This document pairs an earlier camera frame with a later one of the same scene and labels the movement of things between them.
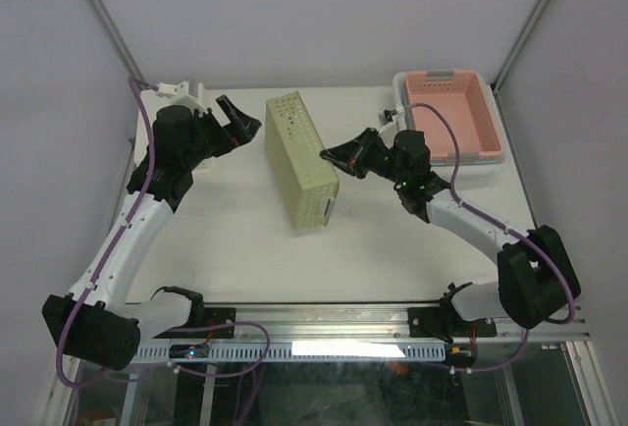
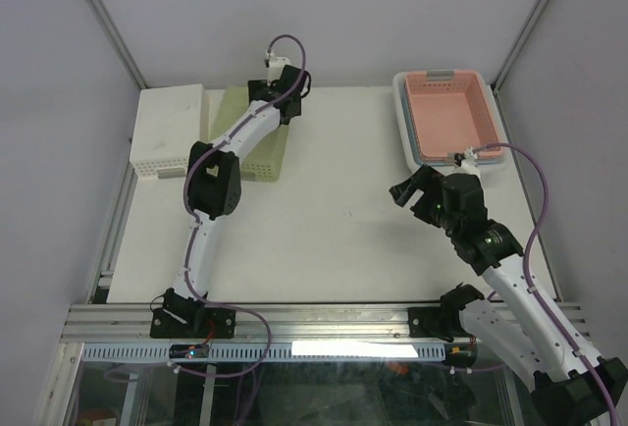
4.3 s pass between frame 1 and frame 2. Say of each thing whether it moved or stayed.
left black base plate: stayed
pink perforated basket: stayed
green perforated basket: moved
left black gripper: moved
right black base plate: stayed
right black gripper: moved
